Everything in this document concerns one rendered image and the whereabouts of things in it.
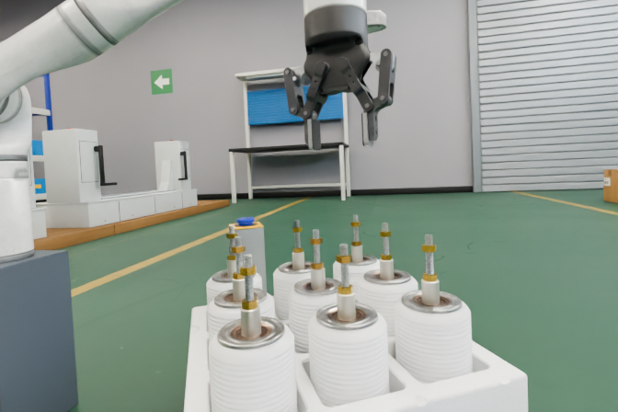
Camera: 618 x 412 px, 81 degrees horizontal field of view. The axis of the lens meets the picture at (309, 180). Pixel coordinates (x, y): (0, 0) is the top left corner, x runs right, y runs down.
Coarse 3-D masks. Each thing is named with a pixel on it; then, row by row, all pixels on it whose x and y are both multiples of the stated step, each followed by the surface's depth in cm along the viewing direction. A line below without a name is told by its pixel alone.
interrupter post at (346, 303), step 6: (342, 294) 43; (348, 294) 43; (354, 294) 44; (342, 300) 43; (348, 300) 43; (354, 300) 44; (342, 306) 43; (348, 306) 43; (354, 306) 44; (342, 312) 43; (348, 312) 43; (354, 312) 44; (342, 318) 43; (348, 318) 43
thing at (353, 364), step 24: (312, 336) 42; (336, 336) 40; (360, 336) 40; (384, 336) 42; (312, 360) 43; (336, 360) 40; (360, 360) 40; (384, 360) 42; (336, 384) 40; (360, 384) 40; (384, 384) 42
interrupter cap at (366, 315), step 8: (328, 304) 47; (336, 304) 47; (360, 304) 47; (320, 312) 45; (328, 312) 45; (336, 312) 46; (360, 312) 45; (368, 312) 44; (376, 312) 44; (320, 320) 42; (328, 320) 43; (336, 320) 43; (344, 320) 43; (352, 320) 43; (360, 320) 42; (368, 320) 42; (376, 320) 42; (336, 328) 41; (344, 328) 40; (352, 328) 40; (360, 328) 41
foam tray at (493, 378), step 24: (192, 312) 66; (192, 336) 57; (192, 360) 49; (480, 360) 46; (504, 360) 46; (192, 384) 43; (312, 384) 43; (408, 384) 42; (432, 384) 41; (456, 384) 41; (480, 384) 41; (504, 384) 42; (192, 408) 39; (312, 408) 38; (336, 408) 38; (360, 408) 38; (384, 408) 38; (408, 408) 38; (432, 408) 39; (456, 408) 40; (480, 408) 41; (504, 408) 42
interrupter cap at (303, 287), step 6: (300, 282) 57; (306, 282) 57; (330, 282) 57; (336, 282) 57; (294, 288) 54; (300, 288) 55; (306, 288) 55; (330, 288) 54; (336, 288) 54; (306, 294) 52; (312, 294) 52; (318, 294) 52; (324, 294) 52
